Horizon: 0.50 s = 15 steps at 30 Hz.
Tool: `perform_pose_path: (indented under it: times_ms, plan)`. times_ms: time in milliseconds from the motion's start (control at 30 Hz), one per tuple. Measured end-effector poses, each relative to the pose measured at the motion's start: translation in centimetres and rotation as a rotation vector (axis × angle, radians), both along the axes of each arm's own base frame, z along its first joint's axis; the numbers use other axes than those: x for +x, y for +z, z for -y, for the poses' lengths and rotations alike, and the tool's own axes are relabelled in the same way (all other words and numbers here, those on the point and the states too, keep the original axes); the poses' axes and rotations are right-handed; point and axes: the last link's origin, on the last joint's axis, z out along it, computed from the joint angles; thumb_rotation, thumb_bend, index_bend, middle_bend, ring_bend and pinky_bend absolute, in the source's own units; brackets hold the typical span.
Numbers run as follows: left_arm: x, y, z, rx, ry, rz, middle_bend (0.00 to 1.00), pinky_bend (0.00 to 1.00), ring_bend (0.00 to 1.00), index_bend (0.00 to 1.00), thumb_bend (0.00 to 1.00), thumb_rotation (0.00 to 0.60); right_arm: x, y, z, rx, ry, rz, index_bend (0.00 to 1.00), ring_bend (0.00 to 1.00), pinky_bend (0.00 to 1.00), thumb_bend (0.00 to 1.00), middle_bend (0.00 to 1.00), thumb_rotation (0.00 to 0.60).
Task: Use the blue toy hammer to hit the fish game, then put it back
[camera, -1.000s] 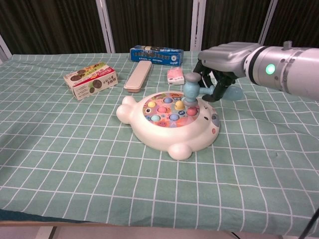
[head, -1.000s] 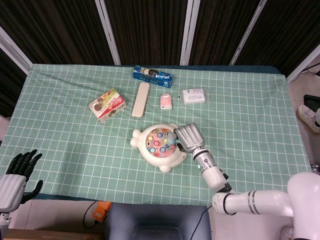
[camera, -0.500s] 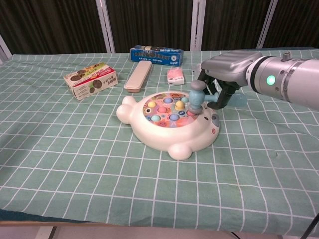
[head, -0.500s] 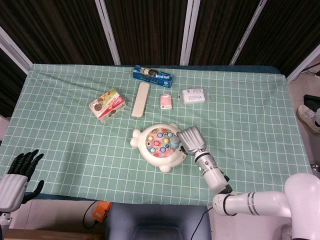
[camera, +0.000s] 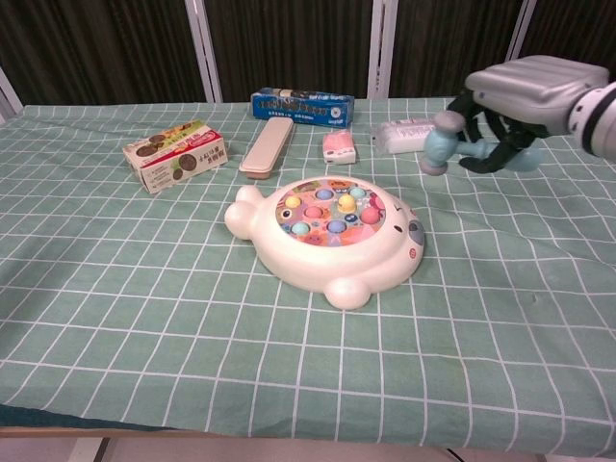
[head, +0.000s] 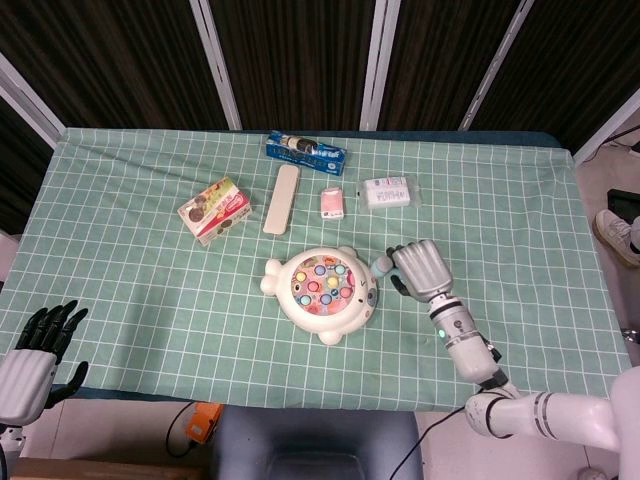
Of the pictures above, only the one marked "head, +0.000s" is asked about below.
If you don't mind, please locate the white partition frame post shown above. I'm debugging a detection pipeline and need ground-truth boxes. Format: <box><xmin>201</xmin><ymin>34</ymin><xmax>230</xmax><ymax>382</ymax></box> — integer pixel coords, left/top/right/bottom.
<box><xmin>572</xmin><ymin>84</ymin><xmax>640</xmax><ymax>166</ymax></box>
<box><xmin>0</xmin><ymin>52</ymin><xmax>67</xmax><ymax>150</ymax></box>
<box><xmin>458</xmin><ymin>0</ymin><xmax>535</xmax><ymax>132</ymax></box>
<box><xmin>189</xmin><ymin>0</ymin><xmax>244</xmax><ymax>131</ymax></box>
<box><xmin>359</xmin><ymin>0</ymin><xmax>401</xmax><ymax>132</ymax></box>

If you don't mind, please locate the black cable at orange device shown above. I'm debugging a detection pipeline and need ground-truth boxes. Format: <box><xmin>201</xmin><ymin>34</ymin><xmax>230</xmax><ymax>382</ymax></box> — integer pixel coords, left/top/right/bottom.
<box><xmin>165</xmin><ymin>402</ymin><xmax>202</xmax><ymax>459</ymax></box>

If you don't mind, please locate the small pink white box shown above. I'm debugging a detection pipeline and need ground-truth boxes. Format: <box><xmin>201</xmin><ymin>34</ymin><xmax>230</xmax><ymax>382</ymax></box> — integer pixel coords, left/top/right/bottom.
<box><xmin>319</xmin><ymin>185</ymin><xmax>346</xmax><ymax>221</ymax></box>

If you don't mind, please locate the white whale whack-a-mole toy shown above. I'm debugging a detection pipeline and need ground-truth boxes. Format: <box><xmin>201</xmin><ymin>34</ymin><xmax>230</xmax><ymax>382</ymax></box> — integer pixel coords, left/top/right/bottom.
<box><xmin>260</xmin><ymin>245</ymin><xmax>380</xmax><ymax>347</ymax></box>

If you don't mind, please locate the cookie box with pink label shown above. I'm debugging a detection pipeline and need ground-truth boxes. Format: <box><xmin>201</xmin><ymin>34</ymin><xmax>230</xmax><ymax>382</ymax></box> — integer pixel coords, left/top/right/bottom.
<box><xmin>177</xmin><ymin>176</ymin><xmax>253</xmax><ymax>247</ymax></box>

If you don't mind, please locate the green checkered tablecloth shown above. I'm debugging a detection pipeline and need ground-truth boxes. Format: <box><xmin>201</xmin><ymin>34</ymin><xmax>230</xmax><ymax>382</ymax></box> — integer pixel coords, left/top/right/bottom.
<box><xmin>0</xmin><ymin>127</ymin><xmax>634</xmax><ymax>419</ymax></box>

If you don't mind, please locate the beige long cutlery case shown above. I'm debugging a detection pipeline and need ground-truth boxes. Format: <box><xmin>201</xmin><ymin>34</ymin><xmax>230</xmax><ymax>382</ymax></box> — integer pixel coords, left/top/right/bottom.
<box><xmin>262</xmin><ymin>163</ymin><xmax>301</xmax><ymax>237</ymax></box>

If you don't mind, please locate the grey sneaker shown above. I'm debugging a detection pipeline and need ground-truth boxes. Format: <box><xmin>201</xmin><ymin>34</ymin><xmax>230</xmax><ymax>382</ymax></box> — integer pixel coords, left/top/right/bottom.
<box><xmin>592</xmin><ymin>209</ymin><xmax>640</xmax><ymax>269</ymax></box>

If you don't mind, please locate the blue cookie package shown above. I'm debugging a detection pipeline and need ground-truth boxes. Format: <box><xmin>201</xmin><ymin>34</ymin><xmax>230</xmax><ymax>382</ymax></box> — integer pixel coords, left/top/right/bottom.
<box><xmin>264</xmin><ymin>131</ymin><xmax>347</xmax><ymax>177</ymax></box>

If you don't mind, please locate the black grey left robot hand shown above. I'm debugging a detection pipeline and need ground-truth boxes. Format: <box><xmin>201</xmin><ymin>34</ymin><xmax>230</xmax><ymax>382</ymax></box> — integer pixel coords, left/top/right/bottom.
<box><xmin>0</xmin><ymin>299</ymin><xmax>90</xmax><ymax>427</ymax></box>

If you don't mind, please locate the black grey right robot hand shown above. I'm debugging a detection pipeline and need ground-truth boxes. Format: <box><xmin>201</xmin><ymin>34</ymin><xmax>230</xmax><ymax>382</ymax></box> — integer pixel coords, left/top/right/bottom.
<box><xmin>388</xmin><ymin>239</ymin><xmax>454</xmax><ymax>304</ymax></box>

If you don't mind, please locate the black floor object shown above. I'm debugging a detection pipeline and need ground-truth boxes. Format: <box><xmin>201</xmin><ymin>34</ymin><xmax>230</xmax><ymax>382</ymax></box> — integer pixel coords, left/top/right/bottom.
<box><xmin>606</xmin><ymin>188</ymin><xmax>640</xmax><ymax>221</ymax></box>

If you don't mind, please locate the grey-blue chair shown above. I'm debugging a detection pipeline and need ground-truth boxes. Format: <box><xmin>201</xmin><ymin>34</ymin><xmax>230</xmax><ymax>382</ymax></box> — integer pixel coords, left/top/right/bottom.
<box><xmin>207</xmin><ymin>404</ymin><xmax>424</xmax><ymax>480</ymax></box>

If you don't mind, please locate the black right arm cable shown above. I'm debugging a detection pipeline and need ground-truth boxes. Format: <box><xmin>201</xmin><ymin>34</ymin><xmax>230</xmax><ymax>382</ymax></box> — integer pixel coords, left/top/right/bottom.
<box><xmin>389</xmin><ymin>405</ymin><xmax>469</xmax><ymax>480</ymax></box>

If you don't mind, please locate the light blue toy mallet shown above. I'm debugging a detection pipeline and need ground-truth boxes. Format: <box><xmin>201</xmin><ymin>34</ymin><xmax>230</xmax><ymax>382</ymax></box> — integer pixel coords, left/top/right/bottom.
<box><xmin>369</xmin><ymin>255</ymin><xmax>397</xmax><ymax>279</ymax></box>

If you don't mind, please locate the orange device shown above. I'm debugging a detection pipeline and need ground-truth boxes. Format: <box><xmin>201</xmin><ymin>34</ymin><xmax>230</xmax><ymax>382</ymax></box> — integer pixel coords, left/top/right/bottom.
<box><xmin>183</xmin><ymin>402</ymin><xmax>224</xmax><ymax>445</ymax></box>

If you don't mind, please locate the white plastic-wrapped pack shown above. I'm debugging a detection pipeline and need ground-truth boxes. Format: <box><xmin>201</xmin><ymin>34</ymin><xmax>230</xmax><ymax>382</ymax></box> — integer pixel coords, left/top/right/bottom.
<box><xmin>356</xmin><ymin>174</ymin><xmax>421</xmax><ymax>211</ymax></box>

